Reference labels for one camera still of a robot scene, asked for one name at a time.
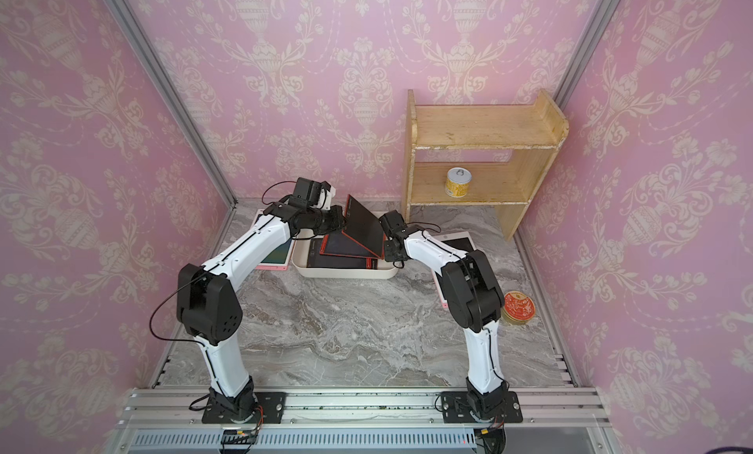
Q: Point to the red black newsmy tablet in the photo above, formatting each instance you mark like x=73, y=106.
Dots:
x=363, y=228
x=336, y=251

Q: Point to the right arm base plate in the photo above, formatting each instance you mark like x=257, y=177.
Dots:
x=458, y=407

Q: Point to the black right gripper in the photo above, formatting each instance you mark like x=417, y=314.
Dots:
x=388, y=256

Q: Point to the white plastic storage box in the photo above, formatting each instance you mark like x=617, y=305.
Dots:
x=300, y=249

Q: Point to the aluminium front rail frame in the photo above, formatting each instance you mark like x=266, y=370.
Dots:
x=364, y=420

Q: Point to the red black Newsmy tablet lower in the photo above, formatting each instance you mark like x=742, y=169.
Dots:
x=336, y=251

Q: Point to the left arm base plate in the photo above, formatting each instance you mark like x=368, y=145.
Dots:
x=265, y=408

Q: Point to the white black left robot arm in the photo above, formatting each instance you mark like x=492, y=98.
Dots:
x=206, y=302

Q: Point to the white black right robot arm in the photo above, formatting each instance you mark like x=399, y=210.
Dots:
x=474, y=298

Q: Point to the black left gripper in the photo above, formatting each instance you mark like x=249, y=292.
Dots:
x=337, y=222

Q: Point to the yellow white tin can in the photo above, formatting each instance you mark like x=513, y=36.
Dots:
x=458, y=182

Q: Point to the red black Newsmy tablet top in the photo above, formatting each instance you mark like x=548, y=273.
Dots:
x=363, y=228

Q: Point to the wooden shelf unit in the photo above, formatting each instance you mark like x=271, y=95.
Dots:
x=509, y=149

